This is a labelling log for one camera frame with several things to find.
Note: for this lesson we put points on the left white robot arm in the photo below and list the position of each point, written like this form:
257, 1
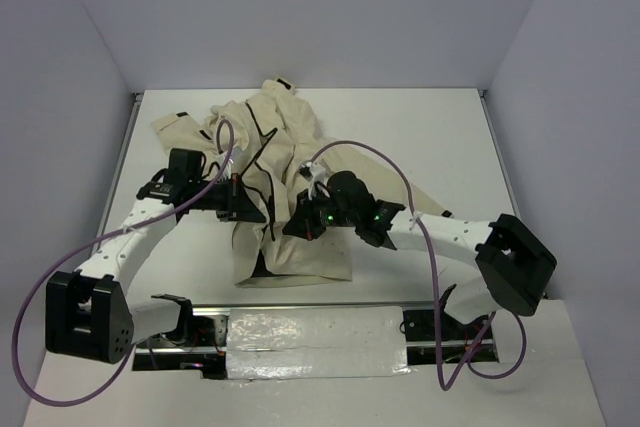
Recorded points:
87, 312

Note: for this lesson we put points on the right table edge rail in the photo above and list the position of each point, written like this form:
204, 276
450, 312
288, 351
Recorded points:
510, 187

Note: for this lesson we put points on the beige jacket black lining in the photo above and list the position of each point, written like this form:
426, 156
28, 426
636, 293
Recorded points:
276, 131

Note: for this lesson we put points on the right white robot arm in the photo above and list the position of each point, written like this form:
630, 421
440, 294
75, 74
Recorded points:
462, 241

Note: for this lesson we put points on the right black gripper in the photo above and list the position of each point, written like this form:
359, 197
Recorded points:
297, 224

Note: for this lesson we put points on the silver tape sheet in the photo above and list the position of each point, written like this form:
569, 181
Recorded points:
343, 342

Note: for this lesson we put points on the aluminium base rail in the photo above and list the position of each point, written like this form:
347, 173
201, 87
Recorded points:
205, 352

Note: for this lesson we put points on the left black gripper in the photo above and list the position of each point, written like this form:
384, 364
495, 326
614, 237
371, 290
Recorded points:
238, 205

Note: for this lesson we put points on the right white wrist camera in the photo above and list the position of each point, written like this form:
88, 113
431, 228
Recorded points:
313, 173

